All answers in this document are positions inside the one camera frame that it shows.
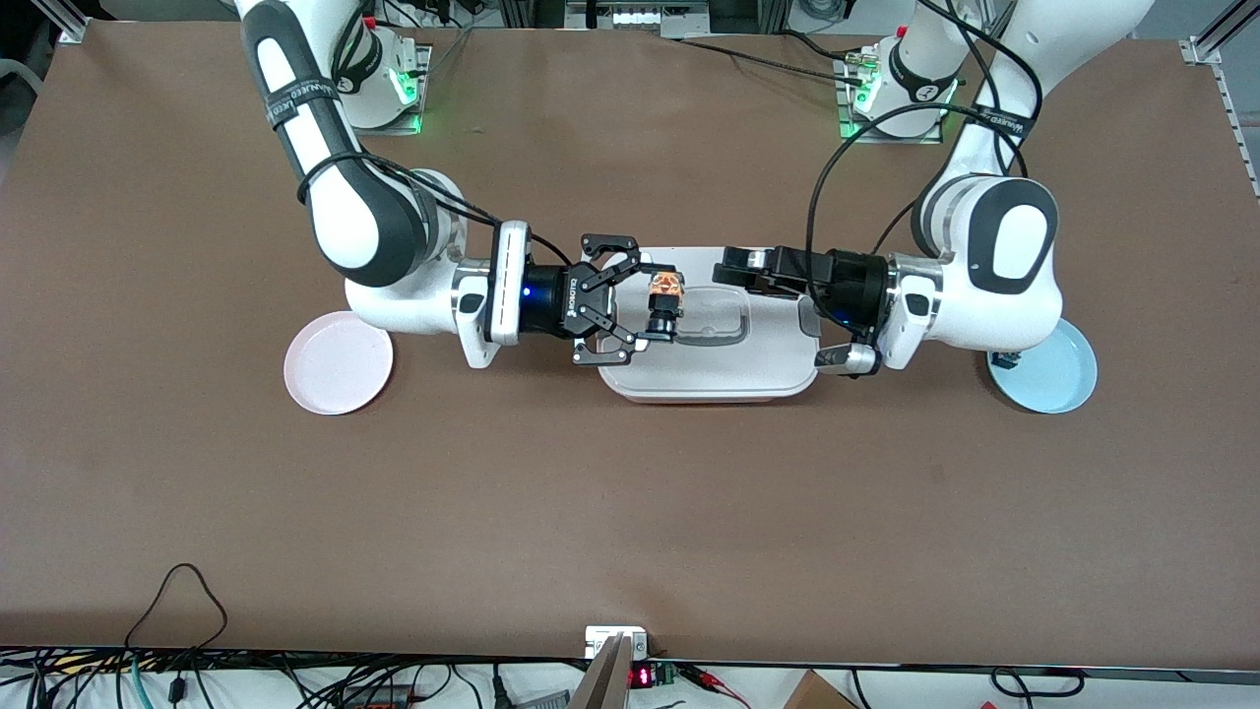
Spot orange push-button switch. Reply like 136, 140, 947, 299
645, 274, 687, 344

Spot white lidded box grey clips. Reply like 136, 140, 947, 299
595, 246, 822, 405

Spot small white box device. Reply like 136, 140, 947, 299
585, 626, 649, 659

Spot brown cardboard box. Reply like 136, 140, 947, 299
783, 671, 859, 709

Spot light blue round plate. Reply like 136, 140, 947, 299
986, 317, 1099, 415

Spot pink round plate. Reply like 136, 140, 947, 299
283, 311, 394, 416

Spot white electronics unit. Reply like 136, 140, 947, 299
564, 0, 712, 35

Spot grey flat bar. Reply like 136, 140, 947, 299
569, 633, 636, 709

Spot red clip lead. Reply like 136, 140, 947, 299
679, 665, 751, 709

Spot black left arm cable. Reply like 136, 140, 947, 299
805, 0, 1044, 326

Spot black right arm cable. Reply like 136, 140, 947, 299
295, 148, 572, 267

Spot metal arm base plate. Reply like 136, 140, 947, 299
320, 44, 432, 136
837, 54, 946, 146

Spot black cable to arm base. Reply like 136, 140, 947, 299
661, 28, 867, 82

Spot aluminium frame profile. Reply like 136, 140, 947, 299
30, 0, 92, 42
1179, 0, 1260, 188

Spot thin black cable loop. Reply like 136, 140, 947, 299
125, 563, 229, 653

